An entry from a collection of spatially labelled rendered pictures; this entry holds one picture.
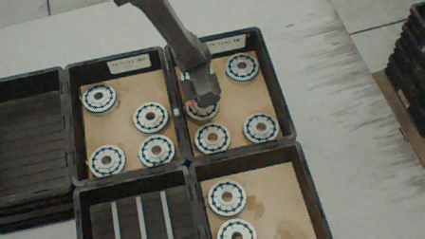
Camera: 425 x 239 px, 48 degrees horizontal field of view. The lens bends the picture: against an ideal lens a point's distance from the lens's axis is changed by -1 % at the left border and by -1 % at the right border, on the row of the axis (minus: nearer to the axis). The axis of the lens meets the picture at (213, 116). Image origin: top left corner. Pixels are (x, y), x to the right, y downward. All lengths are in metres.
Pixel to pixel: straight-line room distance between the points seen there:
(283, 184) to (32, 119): 0.77
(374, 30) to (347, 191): 1.45
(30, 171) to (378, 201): 1.01
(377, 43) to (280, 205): 1.60
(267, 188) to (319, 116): 0.38
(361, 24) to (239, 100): 1.47
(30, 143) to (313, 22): 1.06
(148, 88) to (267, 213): 0.53
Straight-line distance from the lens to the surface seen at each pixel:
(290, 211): 1.31
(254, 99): 1.46
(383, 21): 2.86
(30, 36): 1.93
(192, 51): 1.12
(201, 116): 1.40
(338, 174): 1.51
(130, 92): 1.51
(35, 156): 1.48
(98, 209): 1.36
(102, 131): 1.46
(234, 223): 1.26
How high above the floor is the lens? 2.06
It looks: 60 degrees down
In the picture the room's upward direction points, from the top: 5 degrees counter-clockwise
